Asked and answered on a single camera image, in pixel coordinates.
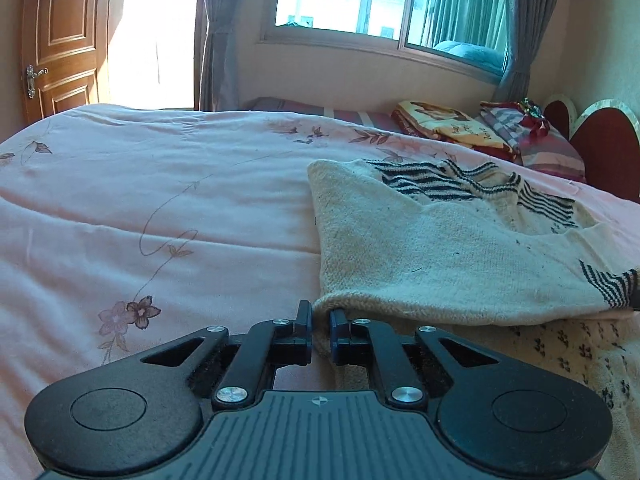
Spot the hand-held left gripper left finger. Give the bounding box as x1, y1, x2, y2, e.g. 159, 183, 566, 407
141, 301, 314, 409

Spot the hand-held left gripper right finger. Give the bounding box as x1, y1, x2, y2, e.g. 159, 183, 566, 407
329, 309, 501, 407

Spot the cream knit sweater with stripes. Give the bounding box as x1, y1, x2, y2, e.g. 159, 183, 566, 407
307, 158, 640, 327

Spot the pink floral quilt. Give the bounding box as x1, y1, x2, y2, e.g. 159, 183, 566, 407
0, 102, 640, 480

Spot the striped mattress sheet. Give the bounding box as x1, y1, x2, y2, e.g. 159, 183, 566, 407
242, 96, 401, 134

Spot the cream cloth with black print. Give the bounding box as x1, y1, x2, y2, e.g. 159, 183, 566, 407
492, 307, 640, 461

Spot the folded yellow printed blanket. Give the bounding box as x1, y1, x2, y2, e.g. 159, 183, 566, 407
390, 101, 522, 162

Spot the grey plaid folded cloth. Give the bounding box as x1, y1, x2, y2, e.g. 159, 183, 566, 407
479, 102, 527, 152

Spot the pink striped pillow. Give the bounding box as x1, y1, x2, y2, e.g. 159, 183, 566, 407
517, 122, 587, 184

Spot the red ribbon ornament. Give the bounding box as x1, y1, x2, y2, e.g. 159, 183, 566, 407
517, 97, 549, 147

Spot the teal blanket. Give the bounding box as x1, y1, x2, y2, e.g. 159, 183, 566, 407
432, 40, 505, 74

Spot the grey curtain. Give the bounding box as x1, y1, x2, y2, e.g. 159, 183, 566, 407
492, 0, 568, 105
199, 0, 242, 112

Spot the red heart-shaped headboard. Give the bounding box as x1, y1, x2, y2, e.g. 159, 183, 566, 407
542, 92, 640, 204

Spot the sliding glass window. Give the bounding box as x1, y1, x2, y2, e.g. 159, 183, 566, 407
257, 0, 512, 84

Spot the brown wooden door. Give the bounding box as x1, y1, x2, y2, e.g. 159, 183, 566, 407
20, 0, 112, 123

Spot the metal door handle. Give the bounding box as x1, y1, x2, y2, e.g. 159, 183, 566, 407
25, 64, 49, 99

